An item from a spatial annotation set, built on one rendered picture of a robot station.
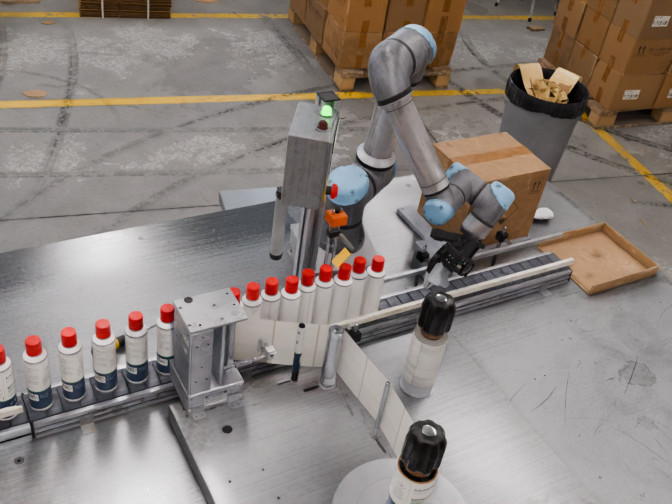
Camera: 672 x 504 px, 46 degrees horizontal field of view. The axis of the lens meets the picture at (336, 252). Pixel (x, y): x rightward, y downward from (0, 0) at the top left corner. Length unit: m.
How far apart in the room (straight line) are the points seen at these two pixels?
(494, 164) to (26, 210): 2.38
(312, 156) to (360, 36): 3.50
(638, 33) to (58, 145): 3.50
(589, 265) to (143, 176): 2.45
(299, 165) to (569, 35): 4.28
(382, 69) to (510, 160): 0.74
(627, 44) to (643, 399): 3.45
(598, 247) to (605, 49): 2.92
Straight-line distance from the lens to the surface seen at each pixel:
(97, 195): 4.18
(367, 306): 2.19
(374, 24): 5.29
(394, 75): 2.02
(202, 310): 1.80
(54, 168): 4.41
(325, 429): 1.94
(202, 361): 1.83
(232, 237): 2.54
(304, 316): 2.09
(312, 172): 1.84
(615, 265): 2.82
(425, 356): 1.96
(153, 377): 2.02
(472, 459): 1.97
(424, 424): 1.60
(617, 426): 2.27
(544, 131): 4.43
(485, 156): 2.61
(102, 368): 1.93
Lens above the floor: 2.36
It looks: 37 degrees down
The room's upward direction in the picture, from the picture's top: 10 degrees clockwise
